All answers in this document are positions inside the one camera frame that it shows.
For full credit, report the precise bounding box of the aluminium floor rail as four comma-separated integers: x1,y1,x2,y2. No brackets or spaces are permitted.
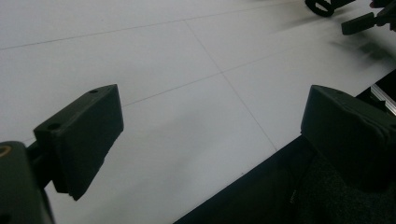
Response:
369,83,396,117

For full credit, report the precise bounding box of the black ring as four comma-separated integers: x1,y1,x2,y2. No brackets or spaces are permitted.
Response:
304,0,336,18

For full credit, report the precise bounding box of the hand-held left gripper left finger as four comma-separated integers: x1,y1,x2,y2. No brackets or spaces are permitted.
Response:
33,83,125,202

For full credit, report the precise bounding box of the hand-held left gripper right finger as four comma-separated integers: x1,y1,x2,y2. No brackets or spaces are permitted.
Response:
300,84,396,192

